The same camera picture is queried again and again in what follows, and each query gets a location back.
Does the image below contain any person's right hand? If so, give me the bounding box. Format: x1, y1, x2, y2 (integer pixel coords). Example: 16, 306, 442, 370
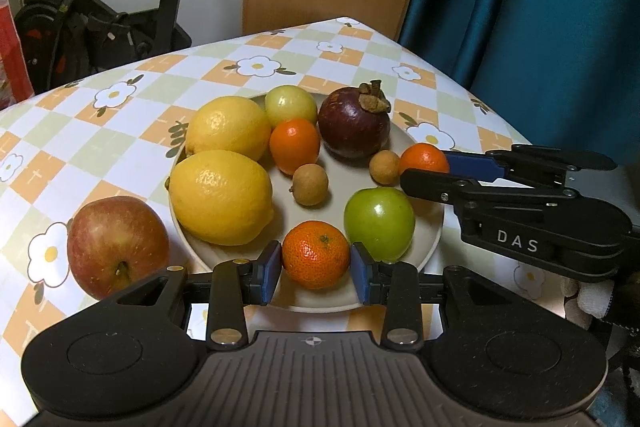
560, 273, 640, 333

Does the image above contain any brown longan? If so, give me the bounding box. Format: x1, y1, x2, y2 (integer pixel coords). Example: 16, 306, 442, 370
290, 164, 329, 206
369, 149, 401, 186

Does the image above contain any beige round plate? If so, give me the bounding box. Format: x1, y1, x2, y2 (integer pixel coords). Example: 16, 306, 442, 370
168, 92, 445, 314

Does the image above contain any red printed backdrop poster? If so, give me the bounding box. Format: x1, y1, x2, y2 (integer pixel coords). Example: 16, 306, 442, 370
0, 0, 36, 110

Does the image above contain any red apple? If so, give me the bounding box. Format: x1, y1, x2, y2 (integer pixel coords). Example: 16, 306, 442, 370
66, 196, 171, 300

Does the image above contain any small yellow-green jujube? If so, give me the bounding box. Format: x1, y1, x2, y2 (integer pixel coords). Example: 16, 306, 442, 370
264, 85, 319, 130

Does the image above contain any orange mandarin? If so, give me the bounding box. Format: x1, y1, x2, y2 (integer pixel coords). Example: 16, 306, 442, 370
269, 118, 321, 176
398, 143, 451, 178
281, 220, 351, 290

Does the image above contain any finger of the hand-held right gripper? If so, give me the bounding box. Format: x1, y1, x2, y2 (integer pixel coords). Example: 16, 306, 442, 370
400, 168, 577, 206
442, 145, 617, 188

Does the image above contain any purple mangosteen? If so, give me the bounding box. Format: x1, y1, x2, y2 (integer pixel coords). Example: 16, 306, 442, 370
317, 79, 392, 159

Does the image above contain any yellow lemon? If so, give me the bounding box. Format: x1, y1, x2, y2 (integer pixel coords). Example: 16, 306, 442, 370
185, 96, 272, 162
168, 150, 275, 247

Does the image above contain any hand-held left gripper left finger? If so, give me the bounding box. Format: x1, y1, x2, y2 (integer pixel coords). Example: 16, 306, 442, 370
105, 240, 284, 353

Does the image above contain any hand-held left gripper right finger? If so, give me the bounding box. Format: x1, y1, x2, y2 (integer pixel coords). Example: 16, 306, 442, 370
349, 241, 523, 353

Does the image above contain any checked flower tablecloth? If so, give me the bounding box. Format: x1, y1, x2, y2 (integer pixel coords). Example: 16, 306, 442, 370
0, 17, 566, 413

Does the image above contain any teal curtain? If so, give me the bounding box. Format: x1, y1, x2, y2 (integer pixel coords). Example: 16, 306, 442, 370
397, 0, 640, 228

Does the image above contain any large green jujube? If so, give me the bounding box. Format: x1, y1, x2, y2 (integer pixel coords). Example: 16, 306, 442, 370
343, 187, 417, 259

